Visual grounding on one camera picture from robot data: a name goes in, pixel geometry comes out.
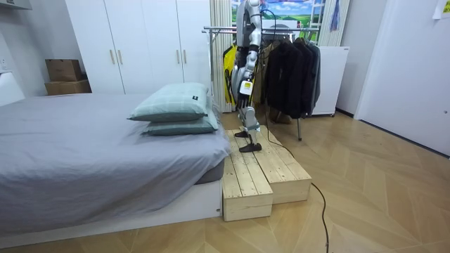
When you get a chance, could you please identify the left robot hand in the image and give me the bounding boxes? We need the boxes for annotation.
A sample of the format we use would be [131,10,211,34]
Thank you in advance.
[238,79,255,108]

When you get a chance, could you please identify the yellow and black garment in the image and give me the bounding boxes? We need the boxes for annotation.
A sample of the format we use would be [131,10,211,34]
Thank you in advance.
[222,43,239,106]

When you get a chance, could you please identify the robot legs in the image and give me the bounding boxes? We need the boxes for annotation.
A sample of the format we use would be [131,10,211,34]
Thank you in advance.
[230,65,263,154]

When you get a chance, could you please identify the beige pleated curtain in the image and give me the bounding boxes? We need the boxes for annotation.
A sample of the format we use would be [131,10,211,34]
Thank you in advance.
[317,0,352,48]
[209,0,234,114]

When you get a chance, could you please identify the black fleece jacket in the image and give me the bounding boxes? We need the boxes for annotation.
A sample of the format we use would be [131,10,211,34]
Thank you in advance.
[264,38,305,120]

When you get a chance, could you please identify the black coat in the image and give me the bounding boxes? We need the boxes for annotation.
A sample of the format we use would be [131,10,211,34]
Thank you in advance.
[293,37,314,117]

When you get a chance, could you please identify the robot body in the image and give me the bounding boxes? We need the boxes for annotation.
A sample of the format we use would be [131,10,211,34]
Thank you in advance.
[234,0,277,68]

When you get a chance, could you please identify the metal clothes rack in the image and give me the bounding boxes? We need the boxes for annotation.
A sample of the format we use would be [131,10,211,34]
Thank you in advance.
[201,24,321,142]

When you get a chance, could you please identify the green checked pillow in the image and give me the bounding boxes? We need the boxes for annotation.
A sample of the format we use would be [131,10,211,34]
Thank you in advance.
[141,95,220,137]
[127,82,210,124]

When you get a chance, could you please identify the dark grey coat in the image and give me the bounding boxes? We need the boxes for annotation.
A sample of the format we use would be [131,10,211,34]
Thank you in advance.
[308,41,322,107]

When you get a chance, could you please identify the white low cabinet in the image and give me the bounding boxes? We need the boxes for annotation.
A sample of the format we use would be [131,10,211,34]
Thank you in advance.
[310,45,351,117]

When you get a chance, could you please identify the low wooden step platform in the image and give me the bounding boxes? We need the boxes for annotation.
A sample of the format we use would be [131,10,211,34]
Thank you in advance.
[258,124,313,205]

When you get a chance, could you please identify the long wooden step platform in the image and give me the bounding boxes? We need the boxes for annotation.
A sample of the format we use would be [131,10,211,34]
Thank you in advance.
[221,129,274,223]

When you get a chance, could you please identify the white wardrobe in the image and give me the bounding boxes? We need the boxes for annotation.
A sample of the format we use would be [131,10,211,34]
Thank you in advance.
[64,0,212,96]

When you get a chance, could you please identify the blue hanging cloth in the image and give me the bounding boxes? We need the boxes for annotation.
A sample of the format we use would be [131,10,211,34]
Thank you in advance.
[329,0,341,32]

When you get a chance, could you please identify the white door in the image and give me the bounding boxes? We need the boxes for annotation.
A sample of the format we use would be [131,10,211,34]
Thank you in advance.
[353,0,450,158]

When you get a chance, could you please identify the grey bed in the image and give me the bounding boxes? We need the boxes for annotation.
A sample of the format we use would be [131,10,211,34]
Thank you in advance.
[0,91,231,249]

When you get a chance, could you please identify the flat cardboard box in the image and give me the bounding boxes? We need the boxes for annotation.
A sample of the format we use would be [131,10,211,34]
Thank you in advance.
[44,79,93,97]

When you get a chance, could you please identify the tall cardboard box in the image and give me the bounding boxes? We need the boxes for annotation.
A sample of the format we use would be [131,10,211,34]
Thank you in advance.
[44,58,83,83]

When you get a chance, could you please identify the landscape wall poster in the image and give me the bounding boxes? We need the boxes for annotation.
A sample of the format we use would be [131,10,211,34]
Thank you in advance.
[231,0,326,40]

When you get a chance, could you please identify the black floor cable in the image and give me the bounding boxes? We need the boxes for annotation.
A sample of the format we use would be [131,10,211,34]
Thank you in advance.
[260,33,330,253]

